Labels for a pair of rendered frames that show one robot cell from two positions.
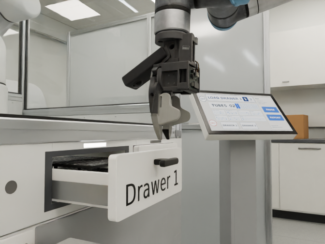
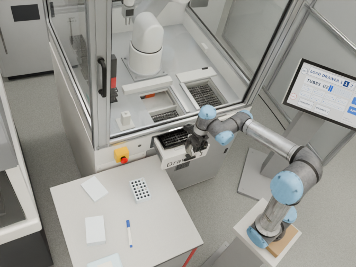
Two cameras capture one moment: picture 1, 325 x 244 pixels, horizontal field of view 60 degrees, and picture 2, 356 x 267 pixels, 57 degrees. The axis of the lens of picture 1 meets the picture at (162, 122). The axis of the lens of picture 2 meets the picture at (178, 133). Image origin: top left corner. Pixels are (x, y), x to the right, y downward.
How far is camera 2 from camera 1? 1.51 m
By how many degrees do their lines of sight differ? 57
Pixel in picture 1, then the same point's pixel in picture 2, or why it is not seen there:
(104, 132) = (181, 123)
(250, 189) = (306, 136)
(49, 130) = (154, 131)
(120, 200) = (164, 166)
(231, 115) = (315, 96)
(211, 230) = not seen: hidden behind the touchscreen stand
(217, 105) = (312, 81)
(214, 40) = not seen: outside the picture
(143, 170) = (178, 158)
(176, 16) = (198, 132)
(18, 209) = (141, 149)
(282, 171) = not seen: outside the picture
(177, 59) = (197, 140)
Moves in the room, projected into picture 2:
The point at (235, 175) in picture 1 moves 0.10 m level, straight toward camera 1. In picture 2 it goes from (299, 124) to (291, 130)
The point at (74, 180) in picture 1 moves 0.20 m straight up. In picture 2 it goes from (158, 148) to (162, 125)
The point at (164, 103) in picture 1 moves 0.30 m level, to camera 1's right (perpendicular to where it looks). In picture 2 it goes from (189, 148) to (237, 183)
